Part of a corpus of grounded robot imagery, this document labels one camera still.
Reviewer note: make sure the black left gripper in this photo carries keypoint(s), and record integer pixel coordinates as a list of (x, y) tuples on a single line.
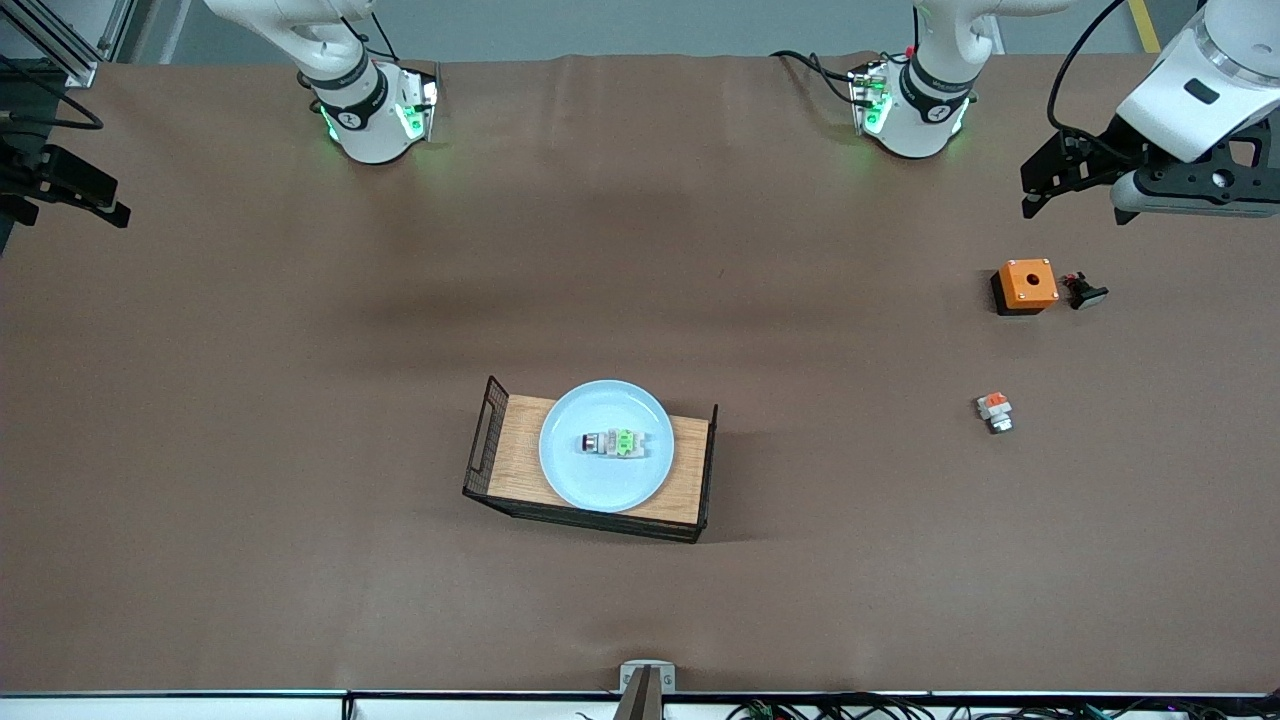
[(1101, 158)]

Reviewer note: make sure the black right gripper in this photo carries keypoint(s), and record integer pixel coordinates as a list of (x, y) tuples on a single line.
[(38, 172)]

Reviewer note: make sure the push button with green block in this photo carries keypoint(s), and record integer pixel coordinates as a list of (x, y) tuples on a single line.
[(625, 443)]

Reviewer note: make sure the light blue round plate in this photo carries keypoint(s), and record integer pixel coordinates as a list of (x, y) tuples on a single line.
[(590, 480)]

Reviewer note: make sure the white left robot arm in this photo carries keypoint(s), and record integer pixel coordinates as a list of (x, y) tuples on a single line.
[(925, 130)]

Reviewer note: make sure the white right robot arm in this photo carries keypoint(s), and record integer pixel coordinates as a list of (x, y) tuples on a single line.
[(370, 135)]

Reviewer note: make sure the black push button clear cap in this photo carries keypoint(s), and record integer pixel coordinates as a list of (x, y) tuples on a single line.
[(1085, 293)]

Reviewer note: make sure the push button with orange block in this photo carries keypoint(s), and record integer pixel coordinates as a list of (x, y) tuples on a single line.
[(994, 410)]

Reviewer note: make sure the orange box with round hole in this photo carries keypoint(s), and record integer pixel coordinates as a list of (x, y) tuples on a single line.
[(1027, 285)]

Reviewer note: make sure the brown table cover sheet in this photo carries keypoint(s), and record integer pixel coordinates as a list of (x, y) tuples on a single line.
[(300, 600)]

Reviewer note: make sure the aluminium frame profile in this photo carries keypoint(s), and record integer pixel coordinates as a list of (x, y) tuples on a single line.
[(70, 40)]

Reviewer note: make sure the grey metal bracket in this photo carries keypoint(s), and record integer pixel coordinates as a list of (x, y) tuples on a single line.
[(660, 672)]

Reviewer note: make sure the dark camera pole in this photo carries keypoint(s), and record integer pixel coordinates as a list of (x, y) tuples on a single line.
[(640, 700)]

